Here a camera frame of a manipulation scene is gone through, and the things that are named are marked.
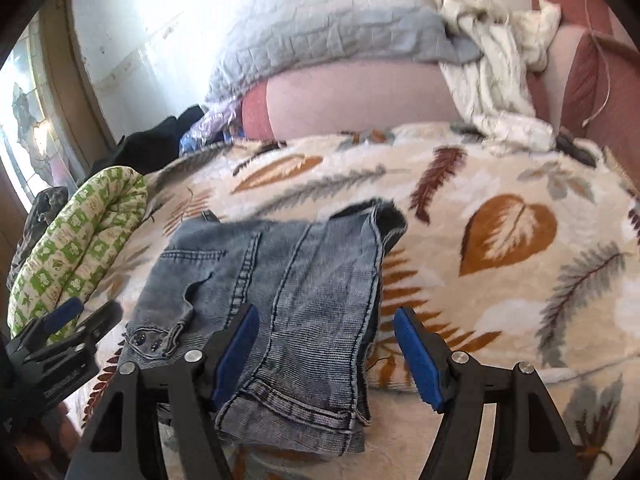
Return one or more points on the green white patterned quilt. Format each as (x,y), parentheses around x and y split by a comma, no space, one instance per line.
(80,245)

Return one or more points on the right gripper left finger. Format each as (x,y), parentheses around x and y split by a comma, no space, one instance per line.
(122,438)

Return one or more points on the black clothing pile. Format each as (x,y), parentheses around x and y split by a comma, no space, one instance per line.
(150,150)

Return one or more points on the wooden door frame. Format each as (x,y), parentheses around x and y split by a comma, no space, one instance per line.
(74,100)

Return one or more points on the purple plastic bag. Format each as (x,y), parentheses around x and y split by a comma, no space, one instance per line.
(222,122)

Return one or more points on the pink bolster cushion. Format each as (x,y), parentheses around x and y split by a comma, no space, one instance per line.
(346,96)

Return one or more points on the blue denim pants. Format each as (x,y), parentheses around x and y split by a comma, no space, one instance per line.
(317,287)

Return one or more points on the grey quilted pillow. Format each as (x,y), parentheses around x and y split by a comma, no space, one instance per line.
(272,36)

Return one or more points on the person left hand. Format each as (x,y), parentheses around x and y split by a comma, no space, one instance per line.
(47,448)

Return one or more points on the red pink headboard cushion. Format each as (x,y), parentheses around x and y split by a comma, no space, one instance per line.
(591,84)

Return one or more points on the leaf pattern fleece blanket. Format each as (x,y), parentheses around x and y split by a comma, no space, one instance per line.
(521,257)

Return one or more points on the white floral crumpled garment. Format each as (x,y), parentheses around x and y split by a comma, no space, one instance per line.
(491,93)

